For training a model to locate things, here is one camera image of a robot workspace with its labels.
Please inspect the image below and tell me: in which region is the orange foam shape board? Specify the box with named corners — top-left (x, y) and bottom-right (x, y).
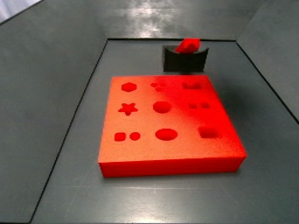
top-left (98, 75), bottom-right (247, 178)

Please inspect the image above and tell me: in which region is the black curved fixture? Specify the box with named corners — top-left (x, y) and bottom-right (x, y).
top-left (163, 45), bottom-right (210, 72)

